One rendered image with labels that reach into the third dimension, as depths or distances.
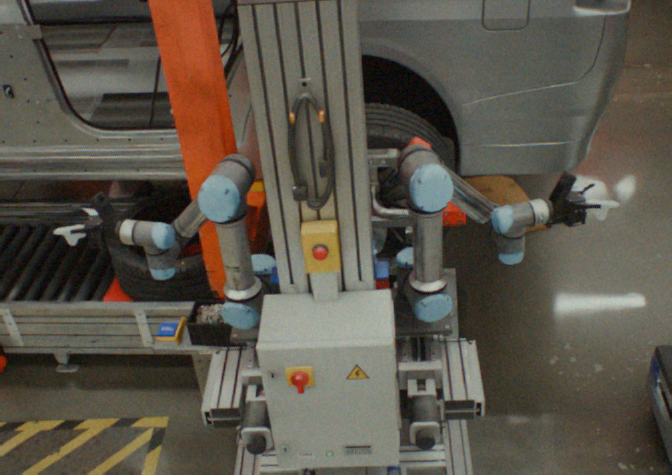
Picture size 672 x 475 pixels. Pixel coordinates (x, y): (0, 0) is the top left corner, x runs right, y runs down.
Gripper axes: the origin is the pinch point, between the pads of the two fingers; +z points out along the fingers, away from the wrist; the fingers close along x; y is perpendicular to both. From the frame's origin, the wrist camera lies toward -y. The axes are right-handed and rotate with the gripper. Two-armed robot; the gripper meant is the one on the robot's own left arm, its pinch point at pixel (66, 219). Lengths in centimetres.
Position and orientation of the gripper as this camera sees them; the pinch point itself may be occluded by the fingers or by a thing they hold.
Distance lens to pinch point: 267.6
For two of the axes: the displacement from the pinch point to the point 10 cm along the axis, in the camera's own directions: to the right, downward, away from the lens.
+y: 0.4, 8.8, 4.7
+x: 2.8, -4.6, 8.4
